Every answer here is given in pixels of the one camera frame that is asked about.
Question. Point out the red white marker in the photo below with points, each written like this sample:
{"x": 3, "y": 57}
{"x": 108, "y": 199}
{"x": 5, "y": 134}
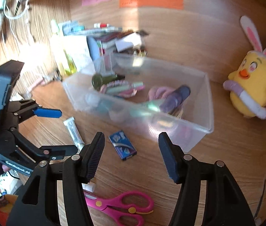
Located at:
{"x": 101, "y": 25}

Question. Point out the purple spray bottle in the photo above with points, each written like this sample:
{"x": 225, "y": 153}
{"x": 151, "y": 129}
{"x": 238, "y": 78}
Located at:
{"x": 175, "y": 99}

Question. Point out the white paper with writing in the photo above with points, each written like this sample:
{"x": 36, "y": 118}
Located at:
{"x": 76, "y": 47}

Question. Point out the teal highlighter marker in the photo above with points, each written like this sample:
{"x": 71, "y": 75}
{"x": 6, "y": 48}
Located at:
{"x": 145, "y": 109}

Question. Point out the bowl of beads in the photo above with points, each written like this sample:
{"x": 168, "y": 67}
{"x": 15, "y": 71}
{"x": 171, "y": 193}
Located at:
{"x": 137, "y": 51}

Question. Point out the small white jar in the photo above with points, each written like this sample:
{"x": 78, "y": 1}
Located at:
{"x": 92, "y": 100}

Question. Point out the white ointment tube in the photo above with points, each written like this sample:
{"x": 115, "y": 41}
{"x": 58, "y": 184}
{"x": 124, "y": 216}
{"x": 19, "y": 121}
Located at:
{"x": 74, "y": 133}

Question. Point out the blue Max staple box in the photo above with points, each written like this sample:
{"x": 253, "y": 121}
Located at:
{"x": 122, "y": 145}

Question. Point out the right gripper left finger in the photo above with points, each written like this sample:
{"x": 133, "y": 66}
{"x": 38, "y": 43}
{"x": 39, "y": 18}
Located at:
{"x": 37, "y": 202}

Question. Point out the clear plastic storage bin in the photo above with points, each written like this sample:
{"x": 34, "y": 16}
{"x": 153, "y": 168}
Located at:
{"x": 186, "y": 126}

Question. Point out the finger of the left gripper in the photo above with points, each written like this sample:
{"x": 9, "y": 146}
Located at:
{"x": 56, "y": 152}
{"x": 47, "y": 113}

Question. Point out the green glass bottle white cap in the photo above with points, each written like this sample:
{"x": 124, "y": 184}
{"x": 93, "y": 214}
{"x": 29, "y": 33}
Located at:
{"x": 99, "y": 80}

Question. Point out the small white box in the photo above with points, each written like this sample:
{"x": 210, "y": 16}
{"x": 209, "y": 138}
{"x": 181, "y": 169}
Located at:
{"x": 128, "y": 41}

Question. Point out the pink scissors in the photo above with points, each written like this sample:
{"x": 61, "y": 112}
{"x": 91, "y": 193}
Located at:
{"x": 115, "y": 208}

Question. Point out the yellow green spray bottle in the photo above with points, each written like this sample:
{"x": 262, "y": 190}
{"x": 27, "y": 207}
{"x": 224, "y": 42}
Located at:
{"x": 63, "y": 60}

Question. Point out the person's left hand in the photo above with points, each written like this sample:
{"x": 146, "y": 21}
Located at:
{"x": 5, "y": 168}

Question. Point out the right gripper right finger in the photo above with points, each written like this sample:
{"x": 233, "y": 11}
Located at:
{"x": 225, "y": 203}

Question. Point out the yellow chick plush toy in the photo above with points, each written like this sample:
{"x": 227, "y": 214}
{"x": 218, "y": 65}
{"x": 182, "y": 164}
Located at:
{"x": 247, "y": 85}

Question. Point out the stack of books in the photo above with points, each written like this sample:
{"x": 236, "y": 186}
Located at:
{"x": 100, "y": 41}

